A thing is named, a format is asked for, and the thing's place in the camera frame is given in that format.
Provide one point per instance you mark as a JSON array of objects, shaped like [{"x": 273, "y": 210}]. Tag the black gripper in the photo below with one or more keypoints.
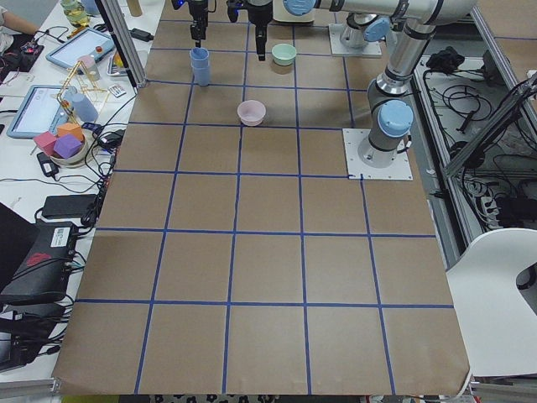
[
  {"x": 197, "y": 11},
  {"x": 258, "y": 13}
]

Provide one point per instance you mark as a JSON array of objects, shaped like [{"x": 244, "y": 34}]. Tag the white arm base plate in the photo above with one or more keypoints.
[{"x": 364, "y": 162}]

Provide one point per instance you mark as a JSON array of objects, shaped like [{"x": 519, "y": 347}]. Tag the pink bowl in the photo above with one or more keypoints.
[{"x": 251, "y": 112}]

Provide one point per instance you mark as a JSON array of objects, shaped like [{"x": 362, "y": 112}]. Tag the mint green bowl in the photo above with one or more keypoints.
[{"x": 283, "y": 54}]

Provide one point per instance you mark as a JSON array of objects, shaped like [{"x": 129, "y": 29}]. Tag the bowl of coloured blocks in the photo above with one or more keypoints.
[{"x": 67, "y": 148}]

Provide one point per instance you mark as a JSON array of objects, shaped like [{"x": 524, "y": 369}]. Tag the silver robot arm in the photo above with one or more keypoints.
[{"x": 421, "y": 18}]

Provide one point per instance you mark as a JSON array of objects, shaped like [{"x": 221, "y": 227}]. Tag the blue cased tablet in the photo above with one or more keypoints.
[
  {"x": 39, "y": 112},
  {"x": 87, "y": 42}
]

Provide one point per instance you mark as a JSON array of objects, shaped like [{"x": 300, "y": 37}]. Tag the black computer box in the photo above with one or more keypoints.
[{"x": 34, "y": 262}]

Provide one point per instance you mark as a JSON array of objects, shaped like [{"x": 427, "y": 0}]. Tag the light blue cup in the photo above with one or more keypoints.
[
  {"x": 199, "y": 57},
  {"x": 202, "y": 75}
]

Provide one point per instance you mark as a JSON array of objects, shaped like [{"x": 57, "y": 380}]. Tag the aluminium frame post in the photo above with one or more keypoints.
[{"x": 112, "y": 16}]

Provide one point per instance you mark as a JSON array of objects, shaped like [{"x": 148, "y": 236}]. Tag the white chair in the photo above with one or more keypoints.
[{"x": 497, "y": 324}]

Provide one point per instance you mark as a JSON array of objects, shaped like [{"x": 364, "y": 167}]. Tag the black power adapter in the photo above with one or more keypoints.
[{"x": 69, "y": 206}]

